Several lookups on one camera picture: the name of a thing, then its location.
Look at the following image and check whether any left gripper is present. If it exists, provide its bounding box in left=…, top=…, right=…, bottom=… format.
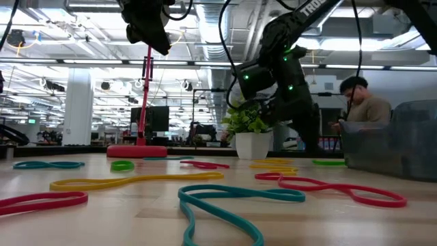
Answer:
left=117, top=0, right=173, bottom=56

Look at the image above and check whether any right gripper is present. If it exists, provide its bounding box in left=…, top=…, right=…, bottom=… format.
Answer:
left=269, top=46, right=321, bottom=153

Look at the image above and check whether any red rubber band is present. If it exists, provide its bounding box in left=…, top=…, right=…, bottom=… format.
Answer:
left=254, top=172, right=408, bottom=208
left=0, top=191, right=89, bottom=217
left=180, top=160, right=231, bottom=171

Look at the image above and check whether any large teal rubber band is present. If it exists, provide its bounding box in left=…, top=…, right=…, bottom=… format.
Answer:
left=178, top=184, right=307, bottom=246

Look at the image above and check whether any small green rubber band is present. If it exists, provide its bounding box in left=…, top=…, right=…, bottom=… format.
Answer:
left=109, top=160, right=135, bottom=173

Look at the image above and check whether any long yellow rubber band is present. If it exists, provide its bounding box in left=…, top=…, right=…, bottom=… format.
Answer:
left=49, top=171, right=225, bottom=192

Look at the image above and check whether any grey translucent plastic bin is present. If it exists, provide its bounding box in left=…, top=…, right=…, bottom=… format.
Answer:
left=339, top=99, right=437, bottom=182

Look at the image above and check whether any green plant in white pot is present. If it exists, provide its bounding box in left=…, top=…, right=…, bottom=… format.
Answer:
left=221, top=100, right=274, bottom=161

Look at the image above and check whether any person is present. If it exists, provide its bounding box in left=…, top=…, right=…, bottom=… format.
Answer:
left=328, top=75, right=393, bottom=135

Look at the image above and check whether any black monitor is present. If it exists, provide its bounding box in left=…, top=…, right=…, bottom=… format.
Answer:
left=130, top=106, right=170, bottom=133

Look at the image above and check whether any white building column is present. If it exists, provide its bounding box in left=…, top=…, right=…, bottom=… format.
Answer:
left=62, top=68, right=95, bottom=147

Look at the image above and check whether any red desk lamp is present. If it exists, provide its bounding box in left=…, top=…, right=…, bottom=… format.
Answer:
left=106, top=45, right=169, bottom=159

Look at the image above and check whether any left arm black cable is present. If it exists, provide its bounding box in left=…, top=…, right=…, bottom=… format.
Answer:
left=162, top=0, right=194, bottom=22

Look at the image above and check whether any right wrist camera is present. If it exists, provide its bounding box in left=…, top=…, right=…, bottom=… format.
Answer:
left=235, top=62, right=277, bottom=100

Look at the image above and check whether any thin black hanging cable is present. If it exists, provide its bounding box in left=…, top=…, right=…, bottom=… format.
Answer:
left=344, top=0, right=363, bottom=120

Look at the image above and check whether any black aluminium table frame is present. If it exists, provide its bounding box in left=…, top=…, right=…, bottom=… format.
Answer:
left=0, top=145, right=344, bottom=160

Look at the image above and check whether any black curved cable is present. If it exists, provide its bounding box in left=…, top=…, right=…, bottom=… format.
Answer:
left=0, top=123, right=30, bottom=146

